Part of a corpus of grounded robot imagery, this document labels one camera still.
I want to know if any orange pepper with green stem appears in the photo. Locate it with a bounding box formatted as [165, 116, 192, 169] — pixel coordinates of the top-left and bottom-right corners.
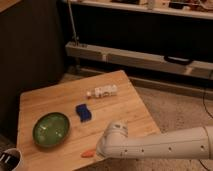
[81, 149, 96, 158]

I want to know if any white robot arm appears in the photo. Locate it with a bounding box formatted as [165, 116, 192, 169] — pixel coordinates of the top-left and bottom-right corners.
[96, 122, 213, 160]

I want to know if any green ceramic bowl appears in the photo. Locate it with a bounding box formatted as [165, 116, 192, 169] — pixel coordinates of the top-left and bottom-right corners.
[32, 112, 70, 148]

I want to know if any white plastic bottle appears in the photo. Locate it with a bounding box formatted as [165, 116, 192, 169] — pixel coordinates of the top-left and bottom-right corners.
[86, 84, 118, 98]

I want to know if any thin metal pole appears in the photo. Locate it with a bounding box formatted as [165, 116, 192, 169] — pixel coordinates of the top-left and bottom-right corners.
[67, 0, 79, 46]

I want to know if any white cup at corner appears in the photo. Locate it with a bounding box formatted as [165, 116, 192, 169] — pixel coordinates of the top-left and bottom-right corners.
[0, 148, 22, 171]

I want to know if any upper wooden shelf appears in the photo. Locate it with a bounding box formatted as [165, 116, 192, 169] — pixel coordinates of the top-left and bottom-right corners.
[62, 0, 213, 20]

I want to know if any black handle on rail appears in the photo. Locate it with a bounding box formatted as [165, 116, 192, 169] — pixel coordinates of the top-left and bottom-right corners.
[164, 56, 193, 65]

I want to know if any grey metal shelf rail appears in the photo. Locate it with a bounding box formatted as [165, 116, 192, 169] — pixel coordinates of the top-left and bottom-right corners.
[65, 42, 213, 79]

